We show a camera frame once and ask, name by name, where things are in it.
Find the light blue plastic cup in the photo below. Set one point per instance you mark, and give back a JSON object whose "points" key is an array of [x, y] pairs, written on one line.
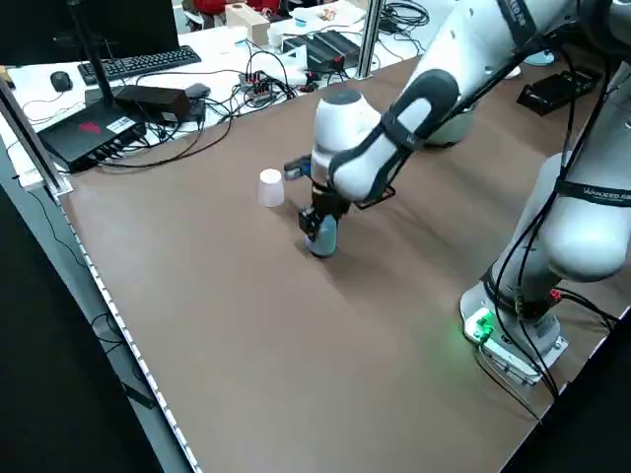
{"points": [[326, 241]]}

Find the black plate drying rack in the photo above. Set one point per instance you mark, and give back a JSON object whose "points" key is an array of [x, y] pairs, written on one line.
{"points": [[557, 93]]}

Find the black keyboard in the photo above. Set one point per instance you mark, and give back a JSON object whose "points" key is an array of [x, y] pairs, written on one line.
{"points": [[140, 61]]}

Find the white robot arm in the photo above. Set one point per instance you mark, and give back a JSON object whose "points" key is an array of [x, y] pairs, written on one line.
{"points": [[360, 157]]}

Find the white plastic cup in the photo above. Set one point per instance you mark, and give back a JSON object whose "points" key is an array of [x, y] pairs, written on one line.
{"points": [[271, 189]]}

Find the flat black box, red logo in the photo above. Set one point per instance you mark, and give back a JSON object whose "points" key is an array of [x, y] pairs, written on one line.
{"points": [[89, 133]]}

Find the usb hub with plugs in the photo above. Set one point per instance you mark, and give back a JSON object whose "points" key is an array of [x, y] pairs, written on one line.
{"points": [[256, 86]]}

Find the light wooden box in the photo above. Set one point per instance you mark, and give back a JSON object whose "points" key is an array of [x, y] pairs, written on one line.
{"points": [[249, 22]]}

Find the black monitor stand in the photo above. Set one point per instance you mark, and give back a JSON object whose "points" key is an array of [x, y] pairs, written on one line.
{"points": [[93, 64]]}

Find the aluminium table edge rail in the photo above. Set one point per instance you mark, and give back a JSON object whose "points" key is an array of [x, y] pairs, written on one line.
{"points": [[123, 335]]}

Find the light blue plate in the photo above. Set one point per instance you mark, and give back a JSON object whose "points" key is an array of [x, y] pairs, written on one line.
{"points": [[538, 59]]}

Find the black computer monitor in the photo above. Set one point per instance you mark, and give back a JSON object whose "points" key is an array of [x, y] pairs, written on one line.
{"points": [[74, 24]]}

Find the aluminium frame post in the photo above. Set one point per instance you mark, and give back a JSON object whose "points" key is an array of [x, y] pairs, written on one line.
{"points": [[370, 39]]}

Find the white desk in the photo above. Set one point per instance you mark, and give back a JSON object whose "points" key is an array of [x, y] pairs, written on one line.
{"points": [[222, 54]]}

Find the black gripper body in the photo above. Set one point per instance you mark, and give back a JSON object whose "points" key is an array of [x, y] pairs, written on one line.
{"points": [[330, 204]]}

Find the black computer mouse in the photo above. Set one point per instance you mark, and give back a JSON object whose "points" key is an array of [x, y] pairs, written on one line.
{"points": [[61, 80]]}

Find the black rectangular box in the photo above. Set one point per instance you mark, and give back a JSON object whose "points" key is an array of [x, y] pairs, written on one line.
{"points": [[153, 101]]}

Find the black ribbed device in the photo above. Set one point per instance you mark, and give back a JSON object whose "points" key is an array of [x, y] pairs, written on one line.
{"points": [[325, 47]]}

